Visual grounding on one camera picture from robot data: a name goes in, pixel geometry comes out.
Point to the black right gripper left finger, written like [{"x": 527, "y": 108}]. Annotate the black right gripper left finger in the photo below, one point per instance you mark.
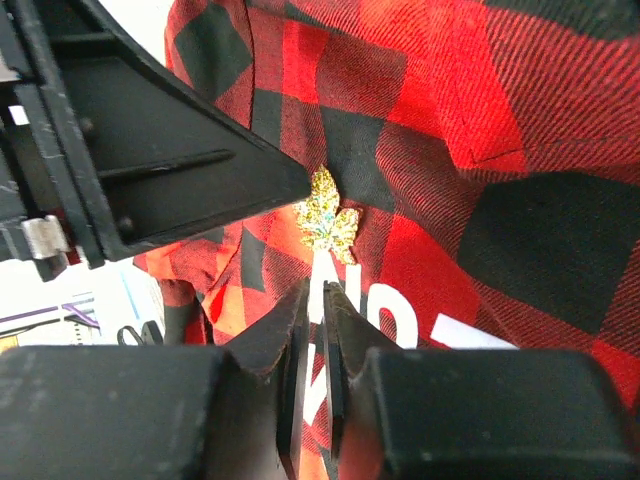
[{"x": 262, "y": 394}]

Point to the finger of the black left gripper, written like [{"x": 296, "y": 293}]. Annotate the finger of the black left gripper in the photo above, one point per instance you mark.
[{"x": 118, "y": 156}]

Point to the red black plaid shirt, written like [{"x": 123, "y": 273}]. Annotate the red black plaid shirt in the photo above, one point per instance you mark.
[{"x": 491, "y": 148}]

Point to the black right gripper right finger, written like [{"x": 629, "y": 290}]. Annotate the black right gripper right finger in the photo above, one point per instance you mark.
[{"x": 347, "y": 336}]

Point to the gold maple leaf brooch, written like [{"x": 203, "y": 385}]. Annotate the gold maple leaf brooch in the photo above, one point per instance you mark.
[{"x": 325, "y": 225}]

